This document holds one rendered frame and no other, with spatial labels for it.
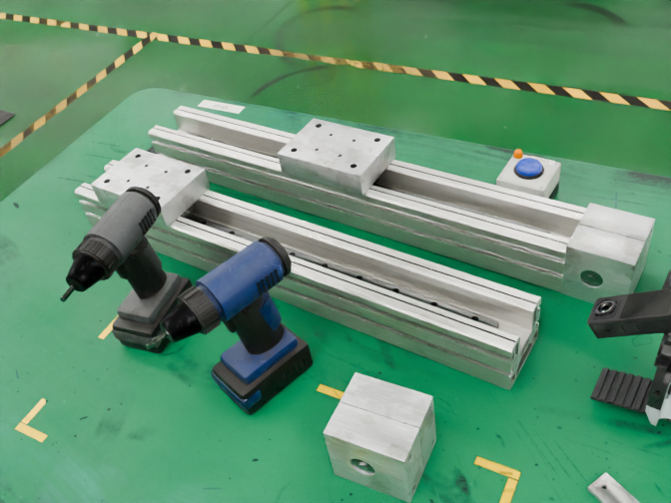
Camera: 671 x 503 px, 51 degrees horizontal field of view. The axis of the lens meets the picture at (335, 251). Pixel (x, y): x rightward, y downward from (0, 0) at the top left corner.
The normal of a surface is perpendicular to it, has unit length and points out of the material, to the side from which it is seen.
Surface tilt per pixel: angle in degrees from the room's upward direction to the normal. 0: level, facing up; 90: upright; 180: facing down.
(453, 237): 90
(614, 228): 0
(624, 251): 0
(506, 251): 90
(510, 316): 90
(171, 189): 0
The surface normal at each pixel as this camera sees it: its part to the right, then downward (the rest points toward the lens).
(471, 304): -0.53, 0.64
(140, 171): -0.14, -0.72
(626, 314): -0.57, -0.76
